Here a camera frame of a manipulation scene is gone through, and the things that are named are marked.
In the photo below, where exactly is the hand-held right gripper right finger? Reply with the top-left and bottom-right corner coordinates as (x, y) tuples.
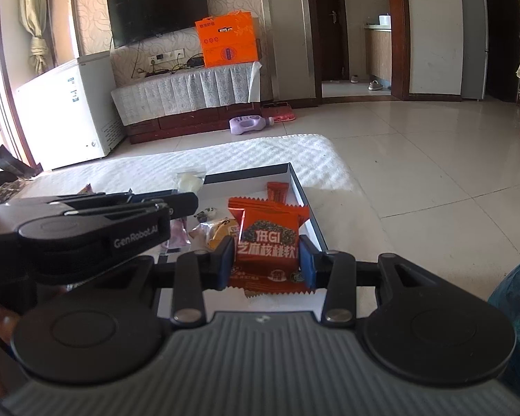
(298, 235), (436, 327)

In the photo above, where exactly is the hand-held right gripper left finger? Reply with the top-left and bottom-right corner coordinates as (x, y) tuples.
(91, 236), (237, 327)

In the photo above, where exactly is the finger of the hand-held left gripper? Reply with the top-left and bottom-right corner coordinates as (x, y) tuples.
(63, 201), (171, 227)
(9, 190), (199, 219)

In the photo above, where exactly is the orange packet with seed picture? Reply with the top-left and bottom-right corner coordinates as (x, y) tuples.
(227, 206), (313, 298)

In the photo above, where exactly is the grey box tray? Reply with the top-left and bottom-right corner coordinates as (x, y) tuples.
(154, 162), (330, 317)

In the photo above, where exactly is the translucent white packet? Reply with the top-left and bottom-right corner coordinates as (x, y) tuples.
(175, 172), (207, 192)

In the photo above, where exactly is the yellow brown snack packet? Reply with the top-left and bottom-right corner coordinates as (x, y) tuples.
(191, 218), (240, 252)

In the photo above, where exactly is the wooden tv cabinet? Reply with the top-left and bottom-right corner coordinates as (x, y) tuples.
(125, 99), (263, 145)

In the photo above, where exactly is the purple bottle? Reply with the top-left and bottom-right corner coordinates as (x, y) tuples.
(229, 114), (275, 135)

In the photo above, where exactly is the black bag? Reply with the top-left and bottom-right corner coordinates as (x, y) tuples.
(0, 139), (42, 181)

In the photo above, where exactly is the white lace cloth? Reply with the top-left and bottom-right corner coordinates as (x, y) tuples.
(111, 61), (261, 124)

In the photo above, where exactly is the white chest freezer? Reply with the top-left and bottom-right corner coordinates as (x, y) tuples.
(14, 51), (127, 171)

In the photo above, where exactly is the orange gift box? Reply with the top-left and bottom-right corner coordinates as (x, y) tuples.
(195, 10), (261, 69)

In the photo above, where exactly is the black television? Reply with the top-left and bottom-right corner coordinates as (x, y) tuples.
(107, 0), (209, 49)

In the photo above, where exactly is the beige curtain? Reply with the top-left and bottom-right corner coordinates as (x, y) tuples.
(17, 0), (57, 72)

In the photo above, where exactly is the wooden kitchen counter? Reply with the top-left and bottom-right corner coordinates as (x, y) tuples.
(364, 26), (393, 83)

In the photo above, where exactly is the dark wooden door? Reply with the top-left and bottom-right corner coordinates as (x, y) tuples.
(314, 0), (346, 81)

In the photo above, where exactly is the grey refrigerator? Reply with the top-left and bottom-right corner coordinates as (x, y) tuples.
(460, 0), (489, 101)

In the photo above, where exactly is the white wall socket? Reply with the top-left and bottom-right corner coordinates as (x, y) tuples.
(148, 49), (185, 62)

